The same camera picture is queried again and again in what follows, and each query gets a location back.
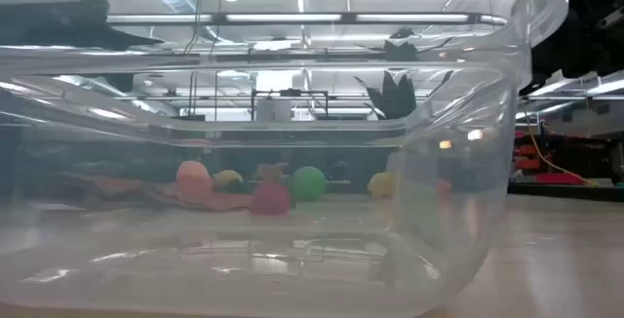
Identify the yellow toy lemon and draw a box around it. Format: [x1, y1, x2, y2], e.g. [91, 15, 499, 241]
[212, 169, 244, 193]
[366, 171, 397, 200]

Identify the green toy fruit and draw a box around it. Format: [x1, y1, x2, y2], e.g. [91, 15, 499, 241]
[291, 165, 327, 202]

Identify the toy peach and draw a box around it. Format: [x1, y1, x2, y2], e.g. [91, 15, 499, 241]
[175, 160, 215, 206]

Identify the red storage shelving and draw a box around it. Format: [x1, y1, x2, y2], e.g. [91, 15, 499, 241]
[511, 130, 624, 186]

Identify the black aluminium table frame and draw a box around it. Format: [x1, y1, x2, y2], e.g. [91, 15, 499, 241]
[506, 182, 624, 204]

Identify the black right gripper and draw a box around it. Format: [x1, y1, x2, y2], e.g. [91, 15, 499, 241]
[518, 0, 601, 97]

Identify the red toy strawberry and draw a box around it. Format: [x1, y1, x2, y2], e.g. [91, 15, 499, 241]
[249, 162, 293, 217]

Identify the dark teal cloth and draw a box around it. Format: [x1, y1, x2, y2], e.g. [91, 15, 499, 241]
[48, 159, 179, 185]

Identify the clear plastic tupperware container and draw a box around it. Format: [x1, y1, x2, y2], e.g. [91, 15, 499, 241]
[0, 0, 570, 318]

